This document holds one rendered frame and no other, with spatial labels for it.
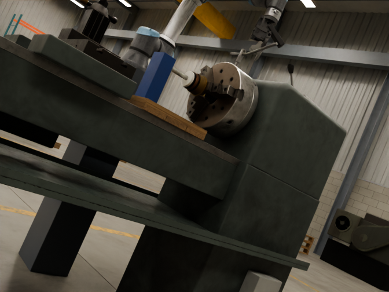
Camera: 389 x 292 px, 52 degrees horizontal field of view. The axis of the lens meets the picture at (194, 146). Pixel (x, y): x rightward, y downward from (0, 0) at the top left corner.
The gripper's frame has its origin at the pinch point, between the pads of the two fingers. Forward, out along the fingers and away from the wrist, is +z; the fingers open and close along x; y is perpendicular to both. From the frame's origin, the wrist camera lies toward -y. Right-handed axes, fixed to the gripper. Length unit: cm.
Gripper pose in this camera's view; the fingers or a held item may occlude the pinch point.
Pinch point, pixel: (257, 58)
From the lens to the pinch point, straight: 197.8
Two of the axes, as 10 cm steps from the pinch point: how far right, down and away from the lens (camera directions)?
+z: -4.2, 9.1, -0.4
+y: -9.1, -4.2, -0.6
